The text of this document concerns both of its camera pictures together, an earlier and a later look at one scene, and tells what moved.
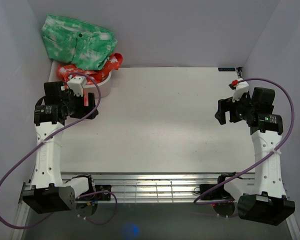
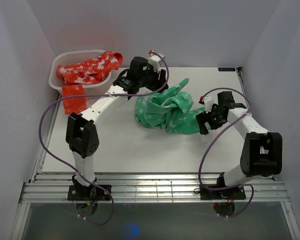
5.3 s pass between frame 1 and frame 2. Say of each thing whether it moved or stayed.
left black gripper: moved
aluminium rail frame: stayed
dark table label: stayed
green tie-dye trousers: moved
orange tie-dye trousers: stayed
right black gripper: moved
